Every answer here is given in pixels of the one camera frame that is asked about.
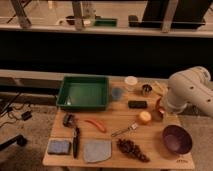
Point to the blue sponge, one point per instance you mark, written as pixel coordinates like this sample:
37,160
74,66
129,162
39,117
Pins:
59,147

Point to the black rectangular block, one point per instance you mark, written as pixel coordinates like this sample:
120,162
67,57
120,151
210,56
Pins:
137,104

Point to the white plastic cup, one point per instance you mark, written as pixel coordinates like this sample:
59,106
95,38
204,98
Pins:
130,83

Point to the purple bowl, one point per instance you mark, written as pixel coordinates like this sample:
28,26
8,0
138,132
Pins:
177,140

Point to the red small bowl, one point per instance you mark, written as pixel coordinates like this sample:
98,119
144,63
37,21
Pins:
158,111

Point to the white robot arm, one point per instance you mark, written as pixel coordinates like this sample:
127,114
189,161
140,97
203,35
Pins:
189,86

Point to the metal fork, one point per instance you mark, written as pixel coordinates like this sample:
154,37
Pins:
131,127

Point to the black chair base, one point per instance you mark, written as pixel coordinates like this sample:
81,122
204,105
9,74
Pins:
19,140

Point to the yellow apple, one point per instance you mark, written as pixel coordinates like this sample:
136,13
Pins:
145,117

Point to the small blue bowl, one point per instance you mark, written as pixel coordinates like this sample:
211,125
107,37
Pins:
116,93

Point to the green plastic tray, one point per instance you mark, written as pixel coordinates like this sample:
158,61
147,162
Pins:
83,93

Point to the bunch of dark grapes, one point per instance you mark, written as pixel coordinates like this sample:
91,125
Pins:
130,149

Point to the black power adapter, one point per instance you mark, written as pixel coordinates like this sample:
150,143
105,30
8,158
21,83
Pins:
26,115

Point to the grey blue cloth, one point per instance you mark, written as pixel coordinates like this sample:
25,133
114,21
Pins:
97,151

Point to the small dark brush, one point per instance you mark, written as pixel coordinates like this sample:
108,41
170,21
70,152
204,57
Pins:
69,121

